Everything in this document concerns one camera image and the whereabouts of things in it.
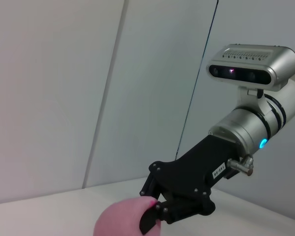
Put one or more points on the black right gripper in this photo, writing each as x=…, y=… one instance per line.
x=191, y=172

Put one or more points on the pink peach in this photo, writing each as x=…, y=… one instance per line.
x=120, y=218

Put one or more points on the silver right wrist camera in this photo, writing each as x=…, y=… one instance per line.
x=248, y=64

